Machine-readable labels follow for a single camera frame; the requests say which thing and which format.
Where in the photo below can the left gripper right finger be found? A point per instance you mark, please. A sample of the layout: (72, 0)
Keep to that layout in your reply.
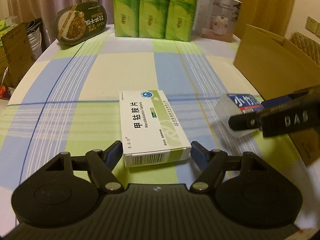
(211, 165)

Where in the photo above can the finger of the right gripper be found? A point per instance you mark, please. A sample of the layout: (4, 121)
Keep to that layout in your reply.
(275, 102)

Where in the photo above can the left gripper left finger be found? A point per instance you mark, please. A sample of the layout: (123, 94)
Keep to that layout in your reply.
(101, 164)

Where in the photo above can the clear blue-label plastic case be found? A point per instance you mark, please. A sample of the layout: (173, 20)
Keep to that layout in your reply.
(237, 112)

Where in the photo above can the white mecobalamin tablet box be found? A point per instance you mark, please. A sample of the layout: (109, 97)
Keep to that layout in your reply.
(150, 130)

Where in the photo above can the large cardboard box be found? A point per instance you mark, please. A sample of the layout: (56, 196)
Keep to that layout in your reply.
(276, 67)

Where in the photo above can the quilted chair cushion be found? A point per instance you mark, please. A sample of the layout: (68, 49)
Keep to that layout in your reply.
(307, 45)

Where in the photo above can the wooden door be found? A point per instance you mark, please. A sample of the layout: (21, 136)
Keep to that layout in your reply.
(270, 15)

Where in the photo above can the white humidifier box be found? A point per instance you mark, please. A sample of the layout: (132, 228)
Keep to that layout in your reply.
(216, 19)

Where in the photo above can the brown cardboard boxes stack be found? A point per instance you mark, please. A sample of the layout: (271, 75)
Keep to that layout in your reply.
(21, 45)

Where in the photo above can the green tissue pack bundle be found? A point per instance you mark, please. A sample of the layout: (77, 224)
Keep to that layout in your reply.
(158, 19)

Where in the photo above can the oval instant meal box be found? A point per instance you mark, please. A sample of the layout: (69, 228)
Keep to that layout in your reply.
(79, 22)

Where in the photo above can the double wall socket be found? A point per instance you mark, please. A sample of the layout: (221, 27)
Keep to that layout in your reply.
(313, 26)

